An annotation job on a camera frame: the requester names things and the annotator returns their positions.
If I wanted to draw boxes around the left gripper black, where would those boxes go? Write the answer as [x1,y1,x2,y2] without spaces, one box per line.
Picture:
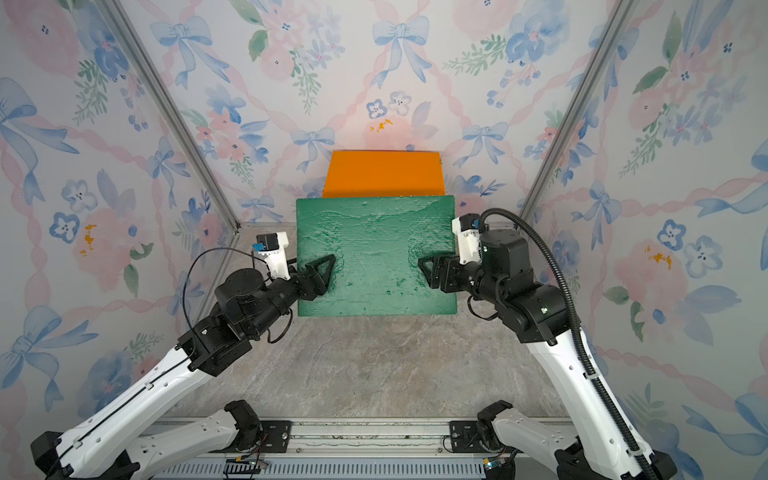
[252,255,338,340]

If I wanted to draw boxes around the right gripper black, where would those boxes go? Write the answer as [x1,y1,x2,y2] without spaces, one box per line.
[417,252,501,306]

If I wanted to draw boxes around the green shoebox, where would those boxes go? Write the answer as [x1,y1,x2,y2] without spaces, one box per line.
[296,195,457,317]

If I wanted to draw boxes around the orange shoebox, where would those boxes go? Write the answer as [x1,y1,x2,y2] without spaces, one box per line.
[322,150,446,198]

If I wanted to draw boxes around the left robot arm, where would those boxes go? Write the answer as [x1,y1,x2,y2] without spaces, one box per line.
[31,255,336,479]

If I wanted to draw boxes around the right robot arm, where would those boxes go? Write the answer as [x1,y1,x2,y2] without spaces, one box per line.
[418,229,677,479]

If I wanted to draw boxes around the right connector board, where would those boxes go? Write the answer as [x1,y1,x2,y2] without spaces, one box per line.
[483,457,517,480]

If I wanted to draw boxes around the connector board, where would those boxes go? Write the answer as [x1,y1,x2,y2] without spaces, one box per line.
[222,459,269,480]
[483,457,517,480]

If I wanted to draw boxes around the left connector board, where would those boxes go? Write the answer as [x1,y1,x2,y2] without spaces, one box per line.
[222,459,269,480]

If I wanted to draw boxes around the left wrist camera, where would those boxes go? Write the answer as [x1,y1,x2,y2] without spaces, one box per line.
[252,232,290,280]

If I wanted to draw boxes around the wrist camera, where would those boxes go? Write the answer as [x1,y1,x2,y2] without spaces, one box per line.
[252,232,290,280]
[451,213,481,265]

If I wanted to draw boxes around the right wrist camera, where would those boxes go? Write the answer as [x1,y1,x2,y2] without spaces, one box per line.
[451,213,481,265]

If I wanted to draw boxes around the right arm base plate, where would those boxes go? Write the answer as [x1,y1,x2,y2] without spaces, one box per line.
[446,420,519,456]

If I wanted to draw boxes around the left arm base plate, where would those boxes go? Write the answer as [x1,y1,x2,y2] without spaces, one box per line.
[213,420,293,454]

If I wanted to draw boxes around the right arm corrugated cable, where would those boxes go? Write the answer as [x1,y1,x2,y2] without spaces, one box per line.
[478,207,661,480]

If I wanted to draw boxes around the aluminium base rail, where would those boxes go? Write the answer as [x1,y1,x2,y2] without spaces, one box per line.
[149,418,575,479]

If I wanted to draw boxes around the right corner aluminium post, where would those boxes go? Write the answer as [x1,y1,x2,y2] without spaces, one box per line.
[521,0,635,220]

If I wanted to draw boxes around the corner aluminium post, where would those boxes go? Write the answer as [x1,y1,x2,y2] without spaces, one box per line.
[98,0,240,230]
[521,0,635,220]

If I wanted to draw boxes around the left corner aluminium post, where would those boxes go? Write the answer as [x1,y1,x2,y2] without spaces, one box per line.
[98,0,240,230]

